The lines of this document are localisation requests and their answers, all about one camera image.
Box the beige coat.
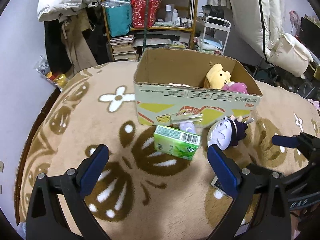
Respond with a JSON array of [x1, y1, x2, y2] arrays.
[[61, 10, 97, 76]]

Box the plastic bag of toys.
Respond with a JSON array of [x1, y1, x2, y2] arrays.
[[34, 55, 69, 91]]

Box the wooden shelf unit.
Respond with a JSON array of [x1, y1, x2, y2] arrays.
[[102, 0, 198, 61]]

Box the red gift bag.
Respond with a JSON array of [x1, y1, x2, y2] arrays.
[[131, 0, 161, 29]]

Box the pink bear plush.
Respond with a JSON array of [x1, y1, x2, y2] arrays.
[[221, 81, 248, 94]]

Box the stack of books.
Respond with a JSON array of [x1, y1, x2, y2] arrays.
[[108, 34, 137, 61]]

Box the yellow dog plush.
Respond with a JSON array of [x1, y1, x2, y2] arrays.
[[204, 63, 231, 89]]

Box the green pole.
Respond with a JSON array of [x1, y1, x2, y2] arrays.
[[142, 0, 149, 52]]

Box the white rolling cart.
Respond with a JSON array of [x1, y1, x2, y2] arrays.
[[194, 16, 232, 55]]

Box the beige patterned plush rug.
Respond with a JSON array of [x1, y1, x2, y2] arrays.
[[19, 62, 319, 239]]

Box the green tissue pack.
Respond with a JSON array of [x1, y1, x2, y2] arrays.
[[153, 126, 201, 161]]

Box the cardboard box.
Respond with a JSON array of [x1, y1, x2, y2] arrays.
[[133, 48, 263, 128]]

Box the teal shopping bag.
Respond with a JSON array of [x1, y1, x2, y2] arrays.
[[103, 0, 132, 37]]

